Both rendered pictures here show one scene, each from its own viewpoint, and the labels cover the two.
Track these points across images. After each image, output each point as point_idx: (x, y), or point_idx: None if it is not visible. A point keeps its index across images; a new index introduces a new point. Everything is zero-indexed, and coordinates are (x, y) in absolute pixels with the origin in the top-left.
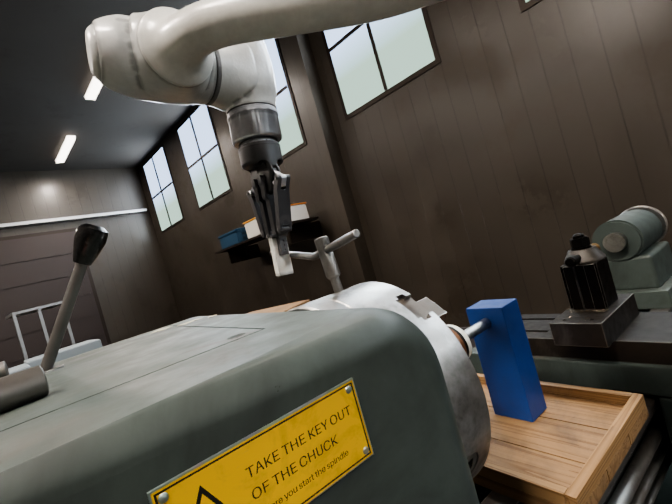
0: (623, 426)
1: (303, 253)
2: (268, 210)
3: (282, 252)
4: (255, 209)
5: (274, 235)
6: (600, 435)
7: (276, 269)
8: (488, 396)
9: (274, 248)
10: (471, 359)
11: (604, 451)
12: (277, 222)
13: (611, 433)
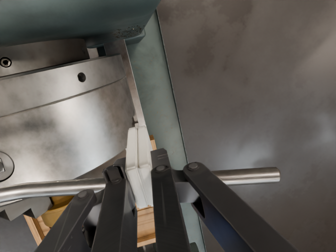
0: (35, 239)
1: (62, 188)
2: (114, 238)
3: (114, 163)
4: (239, 228)
5: (105, 177)
6: (49, 228)
7: (138, 132)
8: (141, 221)
9: (126, 156)
10: (194, 251)
11: (24, 215)
12: (75, 211)
13: (33, 230)
